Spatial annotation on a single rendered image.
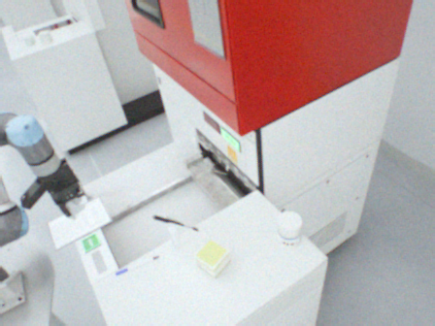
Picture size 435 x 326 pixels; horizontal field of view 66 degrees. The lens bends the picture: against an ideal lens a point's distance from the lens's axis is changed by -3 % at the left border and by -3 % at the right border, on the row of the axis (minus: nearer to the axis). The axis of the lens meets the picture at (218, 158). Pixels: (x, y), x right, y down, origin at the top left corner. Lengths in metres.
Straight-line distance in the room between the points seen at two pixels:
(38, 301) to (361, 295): 1.59
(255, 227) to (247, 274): 0.17
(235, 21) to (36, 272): 1.12
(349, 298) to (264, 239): 1.09
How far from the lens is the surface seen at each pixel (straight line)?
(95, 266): 1.19
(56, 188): 1.03
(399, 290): 2.20
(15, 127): 0.92
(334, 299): 2.09
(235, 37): 0.87
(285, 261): 1.06
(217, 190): 1.35
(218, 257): 0.99
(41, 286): 1.42
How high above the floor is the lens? 1.88
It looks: 42 degrees down
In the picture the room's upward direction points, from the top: 9 degrees counter-clockwise
